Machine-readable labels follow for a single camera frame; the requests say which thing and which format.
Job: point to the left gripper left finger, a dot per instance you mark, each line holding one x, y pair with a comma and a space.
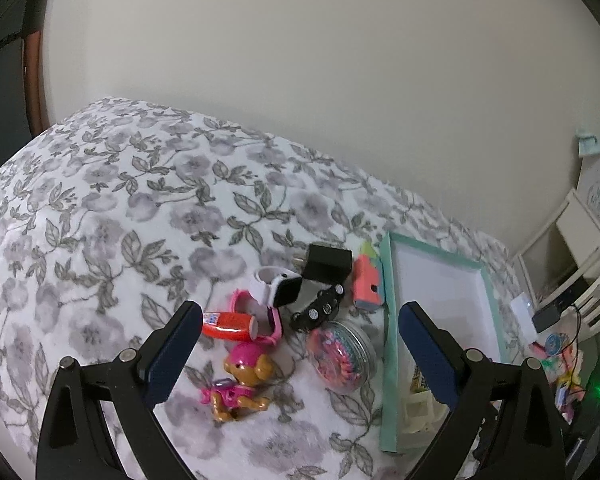
74, 440

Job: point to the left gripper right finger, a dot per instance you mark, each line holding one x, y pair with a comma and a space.
526, 440

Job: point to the cream plastic toy frame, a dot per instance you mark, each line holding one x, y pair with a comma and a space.
423, 413

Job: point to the gold black patterned lighter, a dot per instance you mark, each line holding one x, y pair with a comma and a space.
418, 381

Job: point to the round clear hair-tie jar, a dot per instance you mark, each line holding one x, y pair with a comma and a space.
342, 356

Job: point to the pink dog toy figure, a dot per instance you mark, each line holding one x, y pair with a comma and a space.
249, 367

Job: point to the coral pink eraser block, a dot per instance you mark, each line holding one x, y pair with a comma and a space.
367, 285

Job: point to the red white small bottle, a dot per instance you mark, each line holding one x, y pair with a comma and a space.
232, 326

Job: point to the black toy car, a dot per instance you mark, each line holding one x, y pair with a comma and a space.
323, 308

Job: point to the black power adapter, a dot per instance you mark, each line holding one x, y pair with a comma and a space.
324, 264

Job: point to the round blue cartoon tin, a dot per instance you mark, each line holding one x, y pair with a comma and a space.
554, 343

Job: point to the dark grey power bank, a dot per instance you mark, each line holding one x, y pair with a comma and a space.
546, 317

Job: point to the white rectangular device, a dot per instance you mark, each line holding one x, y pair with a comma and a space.
523, 312

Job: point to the green rimmed white tray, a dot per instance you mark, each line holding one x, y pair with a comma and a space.
458, 296

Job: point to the white wooden shelf unit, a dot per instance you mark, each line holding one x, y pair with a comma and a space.
560, 264

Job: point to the floral grey white blanket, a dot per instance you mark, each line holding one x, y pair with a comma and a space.
113, 217

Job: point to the teal cloth on shelf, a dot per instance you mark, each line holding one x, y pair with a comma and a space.
588, 144

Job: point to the dark wooden door frame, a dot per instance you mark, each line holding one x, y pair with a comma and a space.
33, 84

